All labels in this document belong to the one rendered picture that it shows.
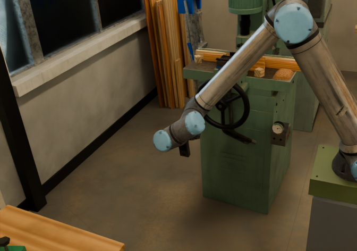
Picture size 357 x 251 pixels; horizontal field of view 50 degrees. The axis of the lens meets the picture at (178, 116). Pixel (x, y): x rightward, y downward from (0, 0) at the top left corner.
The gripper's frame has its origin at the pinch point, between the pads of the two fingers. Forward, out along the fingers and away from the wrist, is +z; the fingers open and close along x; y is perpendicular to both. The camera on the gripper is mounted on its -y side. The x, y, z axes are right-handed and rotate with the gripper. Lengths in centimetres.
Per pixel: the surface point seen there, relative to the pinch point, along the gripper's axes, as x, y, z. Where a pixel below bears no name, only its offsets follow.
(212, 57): 12, 37, 38
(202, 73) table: 11.9, 27.8, 25.2
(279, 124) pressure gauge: -32.9, 6.3, 27.0
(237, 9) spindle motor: -6, 62, 21
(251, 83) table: -15.8, 25.4, 26.4
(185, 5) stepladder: 58, 71, 87
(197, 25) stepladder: 57, 59, 107
